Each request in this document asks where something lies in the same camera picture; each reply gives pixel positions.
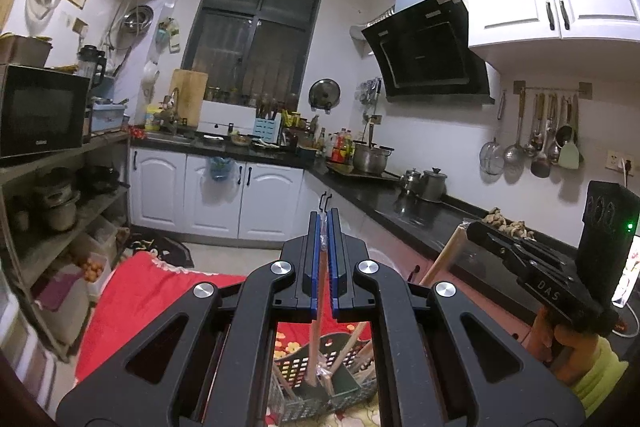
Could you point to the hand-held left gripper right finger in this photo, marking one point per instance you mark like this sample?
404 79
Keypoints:
334 267

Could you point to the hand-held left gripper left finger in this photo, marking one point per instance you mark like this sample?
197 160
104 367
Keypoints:
314 257

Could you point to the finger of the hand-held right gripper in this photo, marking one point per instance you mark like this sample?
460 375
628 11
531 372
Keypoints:
492 244
542 254

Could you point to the dark green utensil holder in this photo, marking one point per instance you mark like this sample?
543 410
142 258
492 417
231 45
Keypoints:
345 384

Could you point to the hanging kitchen utensils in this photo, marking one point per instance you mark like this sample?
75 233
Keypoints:
541 168

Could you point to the person's right hand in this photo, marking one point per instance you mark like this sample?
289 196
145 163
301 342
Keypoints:
570 347

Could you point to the pile of ginger roots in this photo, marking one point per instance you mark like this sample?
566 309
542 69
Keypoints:
520 229

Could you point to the black kitchen countertop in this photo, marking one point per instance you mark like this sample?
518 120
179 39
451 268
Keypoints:
425 217

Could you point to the large steel kettle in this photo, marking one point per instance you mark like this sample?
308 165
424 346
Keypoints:
434 187

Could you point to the mesh strainer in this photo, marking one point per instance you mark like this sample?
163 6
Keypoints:
492 157

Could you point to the stove tray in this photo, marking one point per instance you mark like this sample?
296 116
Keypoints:
345 171

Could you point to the slotted metal skimmer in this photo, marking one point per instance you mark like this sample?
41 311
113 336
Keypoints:
513 153

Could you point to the metal spoon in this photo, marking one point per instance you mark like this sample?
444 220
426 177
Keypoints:
553 154
531 149

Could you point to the green spatula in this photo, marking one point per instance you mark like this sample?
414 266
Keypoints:
571 157

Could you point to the small steel kettle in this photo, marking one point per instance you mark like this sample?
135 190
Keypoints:
411 183

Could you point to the row of condiment bottles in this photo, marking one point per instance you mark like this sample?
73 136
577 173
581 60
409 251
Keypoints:
340 147

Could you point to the steel stock pot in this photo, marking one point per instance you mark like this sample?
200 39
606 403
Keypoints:
372 159

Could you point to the black spoon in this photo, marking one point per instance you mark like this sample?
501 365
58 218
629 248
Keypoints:
565 134

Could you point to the blue plastic bag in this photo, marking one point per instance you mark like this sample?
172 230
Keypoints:
220 169

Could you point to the blue knife block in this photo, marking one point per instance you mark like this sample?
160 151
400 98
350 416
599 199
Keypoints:
267 131

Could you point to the pot ladle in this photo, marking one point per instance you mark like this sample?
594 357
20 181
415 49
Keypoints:
371 132

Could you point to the small bowl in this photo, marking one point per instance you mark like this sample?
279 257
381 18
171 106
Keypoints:
241 140

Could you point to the dark doormat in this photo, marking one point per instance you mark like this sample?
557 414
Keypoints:
165 252

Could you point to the hanging dark pot lid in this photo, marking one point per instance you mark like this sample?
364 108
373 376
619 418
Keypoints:
325 93

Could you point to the white rectangular box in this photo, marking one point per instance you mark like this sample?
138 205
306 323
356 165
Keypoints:
225 117

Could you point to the red floral tablecloth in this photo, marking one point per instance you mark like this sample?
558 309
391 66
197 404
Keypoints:
150 297

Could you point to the hanging small kitchen tools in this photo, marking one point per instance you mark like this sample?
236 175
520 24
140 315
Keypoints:
372 89

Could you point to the row of windowsill jars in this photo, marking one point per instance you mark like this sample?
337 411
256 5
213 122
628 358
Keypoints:
225 96

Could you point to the metal faucet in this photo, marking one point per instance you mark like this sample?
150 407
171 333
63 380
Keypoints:
172 117

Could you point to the wooden cutting board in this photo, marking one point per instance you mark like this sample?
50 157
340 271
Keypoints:
192 94

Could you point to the black range hood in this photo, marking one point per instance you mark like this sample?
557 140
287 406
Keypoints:
425 52

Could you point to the yellow container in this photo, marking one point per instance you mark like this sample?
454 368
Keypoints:
152 121

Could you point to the basket of oranges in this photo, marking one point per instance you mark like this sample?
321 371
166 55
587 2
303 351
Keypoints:
92 269

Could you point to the black wok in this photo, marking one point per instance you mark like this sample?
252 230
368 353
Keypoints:
102 179

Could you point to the metal storage rack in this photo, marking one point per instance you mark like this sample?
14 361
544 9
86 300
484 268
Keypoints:
100 142

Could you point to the dark window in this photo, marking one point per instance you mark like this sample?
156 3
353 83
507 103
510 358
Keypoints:
250 22

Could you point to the hanging white cup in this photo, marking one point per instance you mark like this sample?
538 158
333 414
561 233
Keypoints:
151 74

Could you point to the blue dish tray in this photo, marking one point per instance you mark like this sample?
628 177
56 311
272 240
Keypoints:
107 119

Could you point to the hanging plastic bags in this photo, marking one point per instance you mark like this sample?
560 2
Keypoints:
172 38

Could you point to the blender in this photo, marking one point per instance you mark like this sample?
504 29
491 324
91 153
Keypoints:
92 67

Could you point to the hanging steel bowl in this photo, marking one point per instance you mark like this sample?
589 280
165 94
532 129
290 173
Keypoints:
137 18

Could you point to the black microwave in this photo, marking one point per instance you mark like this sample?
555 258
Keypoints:
45 112

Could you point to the plastic drawer unit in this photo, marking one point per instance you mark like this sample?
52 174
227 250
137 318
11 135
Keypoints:
25 357

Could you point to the cardboard box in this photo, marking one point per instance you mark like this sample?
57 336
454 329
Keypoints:
25 52

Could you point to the wall socket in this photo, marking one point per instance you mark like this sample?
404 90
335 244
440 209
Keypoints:
614 159

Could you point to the utensil hanging rail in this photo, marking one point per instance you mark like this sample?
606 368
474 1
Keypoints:
550 88

